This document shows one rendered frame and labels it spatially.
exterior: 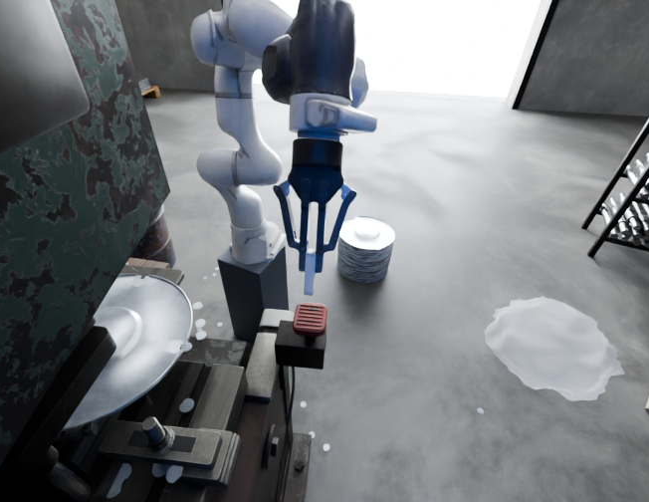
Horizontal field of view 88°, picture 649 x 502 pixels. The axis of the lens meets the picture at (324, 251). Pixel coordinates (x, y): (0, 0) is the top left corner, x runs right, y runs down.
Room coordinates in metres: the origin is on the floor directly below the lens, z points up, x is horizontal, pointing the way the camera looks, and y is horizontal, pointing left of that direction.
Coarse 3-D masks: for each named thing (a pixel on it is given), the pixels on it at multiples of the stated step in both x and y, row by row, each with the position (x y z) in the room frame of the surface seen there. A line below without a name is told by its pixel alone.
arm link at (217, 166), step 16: (208, 160) 0.90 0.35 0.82; (224, 160) 0.90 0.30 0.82; (208, 176) 0.89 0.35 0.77; (224, 176) 0.89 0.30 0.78; (224, 192) 0.89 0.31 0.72; (240, 192) 0.92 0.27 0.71; (240, 208) 0.89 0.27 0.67; (256, 208) 0.91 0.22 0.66; (240, 224) 0.89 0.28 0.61; (256, 224) 0.91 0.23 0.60
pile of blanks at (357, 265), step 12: (348, 252) 1.29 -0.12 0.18; (360, 252) 1.26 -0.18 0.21; (372, 252) 1.26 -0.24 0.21; (384, 252) 1.30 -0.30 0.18; (336, 264) 1.39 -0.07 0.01; (348, 264) 1.29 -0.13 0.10; (360, 264) 1.26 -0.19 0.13; (372, 264) 1.26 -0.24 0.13; (384, 264) 1.29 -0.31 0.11; (348, 276) 1.28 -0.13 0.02; (360, 276) 1.26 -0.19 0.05; (372, 276) 1.27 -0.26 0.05; (384, 276) 1.31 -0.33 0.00
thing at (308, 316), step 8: (304, 304) 0.42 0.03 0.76; (312, 304) 0.42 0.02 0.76; (320, 304) 0.42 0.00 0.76; (296, 312) 0.40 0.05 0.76; (304, 312) 0.40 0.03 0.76; (312, 312) 0.40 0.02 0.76; (320, 312) 0.40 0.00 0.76; (296, 320) 0.38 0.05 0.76; (304, 320) 0.38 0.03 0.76; (312, 320) 0.38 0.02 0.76; (320, 320) 0.39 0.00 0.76; (296, 328) 0.37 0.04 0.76; (304, 328) 0.37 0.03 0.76; (312, 328) 0.37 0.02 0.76; (320, 328) 0.37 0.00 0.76; (312, 336) 0.36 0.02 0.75; (320, 336) 0.36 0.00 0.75
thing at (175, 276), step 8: (120, 272) 0.47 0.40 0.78; (128, 272) 0.47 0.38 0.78; (136, 272) 0.47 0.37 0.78; (144, 272) 0.47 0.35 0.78; (152, 272) 0.47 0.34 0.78; (160, 272) 0.47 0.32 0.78; (168, 272) 0.47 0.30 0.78; (176, 272) 0.47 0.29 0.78; (168, 280) 0.45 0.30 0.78; (176, 280) 0.45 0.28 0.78
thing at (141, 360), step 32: (128, 288) 0.43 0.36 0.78; (160, 288) 0.43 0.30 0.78; (96, 320) 0.35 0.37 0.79; (128, 320) 0.35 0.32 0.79; (160, 320) 0.36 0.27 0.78; (192, 320) 0.36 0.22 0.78; (128, 352) 0.29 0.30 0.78; (160, 352) 0.29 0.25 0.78; (96, 384) 0.24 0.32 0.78; (128, 384) 0.24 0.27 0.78; (96, 416) 0.19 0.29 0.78
